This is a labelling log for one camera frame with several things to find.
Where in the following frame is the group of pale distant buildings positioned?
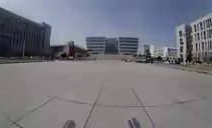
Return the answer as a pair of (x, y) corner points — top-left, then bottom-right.
(142, 44), (179, 60)

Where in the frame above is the long dark building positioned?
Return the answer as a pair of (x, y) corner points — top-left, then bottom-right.
(0, 4), (53, 59)

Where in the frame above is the grey banded glass building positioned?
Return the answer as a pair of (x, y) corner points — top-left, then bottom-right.
(85, 36), (140, 57)

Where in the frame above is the low reddish building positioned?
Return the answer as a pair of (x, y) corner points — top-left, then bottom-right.
(49, 40), (91, 61)

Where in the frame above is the bare earth strip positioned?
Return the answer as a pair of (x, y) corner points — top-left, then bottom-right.
(153, 62), (212, 77)

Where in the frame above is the white multi-storey building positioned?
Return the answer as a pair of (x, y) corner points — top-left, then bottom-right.
(175, 9), (212, 64)

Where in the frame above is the robot's own part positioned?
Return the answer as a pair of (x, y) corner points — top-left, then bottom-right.
(127, 117), (142, 128)
(62, 119), (76, 128)

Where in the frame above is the grass strip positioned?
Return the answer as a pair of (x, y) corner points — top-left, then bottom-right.
(0, 57), (50, 65)

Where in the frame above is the grey concrete slab pavement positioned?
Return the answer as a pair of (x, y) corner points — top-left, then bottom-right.
(0, 59), (212, 128)

